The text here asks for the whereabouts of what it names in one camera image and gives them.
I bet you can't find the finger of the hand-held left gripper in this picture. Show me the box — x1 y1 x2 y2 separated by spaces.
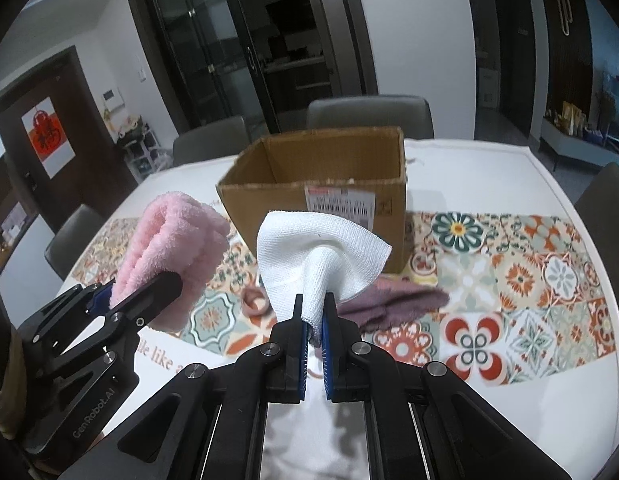
17 282 110 356
100 270 184 350

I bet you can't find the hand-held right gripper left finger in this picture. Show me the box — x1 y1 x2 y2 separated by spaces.
54 294 310 480

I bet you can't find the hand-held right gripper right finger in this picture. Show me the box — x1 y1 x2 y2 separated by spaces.
322 292 575 480

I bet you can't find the pink fluffy towel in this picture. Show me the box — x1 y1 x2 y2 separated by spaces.
110 190 231 333

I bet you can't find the white mesh cloth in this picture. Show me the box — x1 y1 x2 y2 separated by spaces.
256 210 393 346

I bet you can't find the brown cardboard box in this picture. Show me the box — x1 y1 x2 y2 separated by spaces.
216 126 407 275

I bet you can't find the grey dining chair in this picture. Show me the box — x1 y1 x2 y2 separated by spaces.
574 162 619 241
172 116 250 167
44 204 105 281
306 95 434 141

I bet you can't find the purple towel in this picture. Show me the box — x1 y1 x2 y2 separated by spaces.
334 280 450 333

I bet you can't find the shoe rack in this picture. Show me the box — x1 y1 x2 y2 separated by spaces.
117 117 165 181

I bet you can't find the dark wooden door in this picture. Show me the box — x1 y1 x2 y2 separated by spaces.
0 46 140 233

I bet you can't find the red and white door poster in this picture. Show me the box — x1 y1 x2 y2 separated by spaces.
22 96 73 179

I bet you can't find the dark sliding glass door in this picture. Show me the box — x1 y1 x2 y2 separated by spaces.
127 0 377 133

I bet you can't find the white sideboard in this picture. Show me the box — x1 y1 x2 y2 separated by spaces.
539 115 619 171

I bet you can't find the dark room door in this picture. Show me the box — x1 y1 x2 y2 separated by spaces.
489 0 537 126

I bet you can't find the pink hair tie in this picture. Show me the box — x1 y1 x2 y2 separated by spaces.
241 287 271 317

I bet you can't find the dark slatted wall panel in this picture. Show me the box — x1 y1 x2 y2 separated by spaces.
534 0 606 126

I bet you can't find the looped wall lamp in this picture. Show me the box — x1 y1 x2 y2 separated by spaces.
557 0 574 36

